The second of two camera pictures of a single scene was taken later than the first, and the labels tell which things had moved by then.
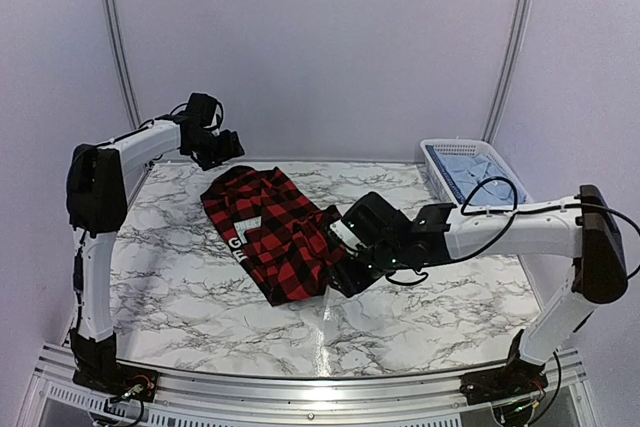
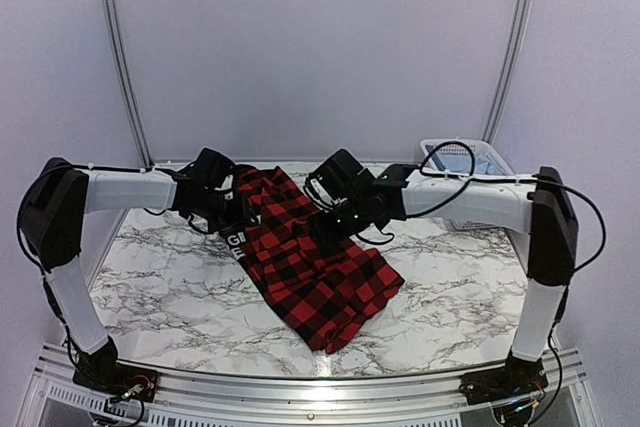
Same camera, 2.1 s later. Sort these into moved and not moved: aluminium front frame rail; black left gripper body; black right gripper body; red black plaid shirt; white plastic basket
Moved: black right gripper body; black left gripper body; red black plaid shirt
Not moved: aluminium front frame rail; white plastic basket
